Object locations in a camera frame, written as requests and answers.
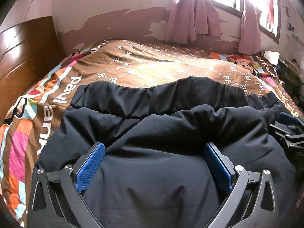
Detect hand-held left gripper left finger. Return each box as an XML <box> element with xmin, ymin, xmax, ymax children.
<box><xmin>27</xmin><ymin>142</ymin><xmax>105</xmax><ymax>228</ymax></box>

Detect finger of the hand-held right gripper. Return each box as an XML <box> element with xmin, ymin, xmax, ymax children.
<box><xmin>269</xmin><ymin>123</ymin><xmax>304</xmax><ymax>155</ymax></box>
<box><xmin>279</xmin><ymin>111</ymin><xmax>304</xmax><ymax>127</ymax></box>

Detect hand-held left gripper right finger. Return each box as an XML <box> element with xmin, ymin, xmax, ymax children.
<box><xmin>203</xmin><ymin>142</ymin><xmax>281</xmax><ymax>228</ymax></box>

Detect dark navy padded jacket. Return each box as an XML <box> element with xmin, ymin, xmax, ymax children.
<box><xmin>27</xmin><ymin>77</ymin><xmax>302</xmax><ymax>228</ymax></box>

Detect cluttered side table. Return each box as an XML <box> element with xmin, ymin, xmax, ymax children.
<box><xmin>277</xmin><ymin>57</ymin><xmax>304</xmax><ymax>106</ymax></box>

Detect mauve curtain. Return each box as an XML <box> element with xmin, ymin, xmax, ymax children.
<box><xmin>165</xmin><ymin>0</ymin><xmax>223</xmax><ymax>44</ymax></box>
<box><xmin>238</xmin><ymin>0</ymin><xmax>263</xmax><ymax>55</ymax></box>

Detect bright pink sheer curtain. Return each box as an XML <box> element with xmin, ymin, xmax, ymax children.
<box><xmin>264</xmin><ymin>0</ymin><xmax>276</xmax><ymax>30</ymax></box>

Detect colourful printed bed cover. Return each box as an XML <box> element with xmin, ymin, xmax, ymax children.
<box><xmin>0</xmin><ymin>38</ymin><xmax>304</xmax><ymax>221</ymax></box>

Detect pink window curtains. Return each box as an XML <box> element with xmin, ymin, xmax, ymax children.
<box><xmin>150</xmin><ymin>0</ymin><xmax>281</xmax><ymax>44</ymax></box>

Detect wooden headboard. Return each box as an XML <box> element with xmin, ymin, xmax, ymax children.
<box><xmin>0</xmin><ymin>15</ymin><xmax>63</xmax><ymax>124</ymax></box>

